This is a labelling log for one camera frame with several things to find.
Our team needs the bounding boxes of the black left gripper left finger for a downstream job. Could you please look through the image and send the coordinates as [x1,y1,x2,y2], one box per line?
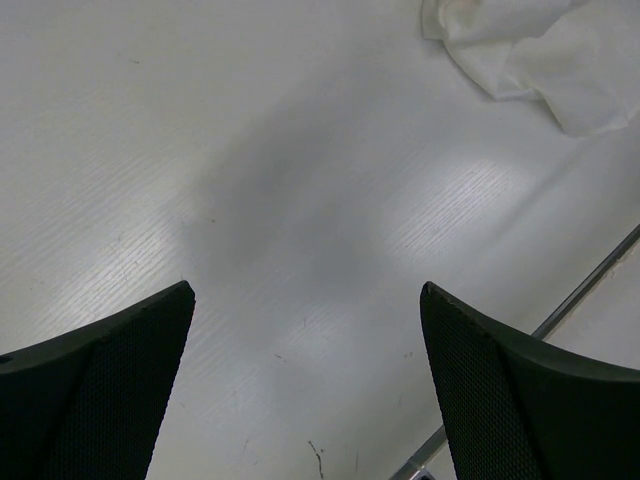
[1,281,195,479]

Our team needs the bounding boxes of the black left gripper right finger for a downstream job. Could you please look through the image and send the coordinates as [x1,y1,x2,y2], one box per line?
[420,282,639,479]

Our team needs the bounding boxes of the white pleated skirt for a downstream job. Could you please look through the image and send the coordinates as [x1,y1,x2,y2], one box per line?
[421,1,639,136]

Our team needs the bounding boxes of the aluminium table edge rail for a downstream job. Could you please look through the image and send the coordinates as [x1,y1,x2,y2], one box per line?
[390,226,639,480]

